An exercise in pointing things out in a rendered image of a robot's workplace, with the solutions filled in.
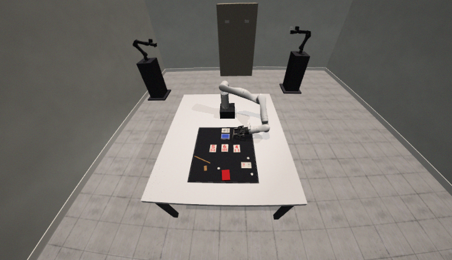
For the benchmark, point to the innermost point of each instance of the red rectangular block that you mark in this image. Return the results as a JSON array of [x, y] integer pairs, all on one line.
[[226, 175]]

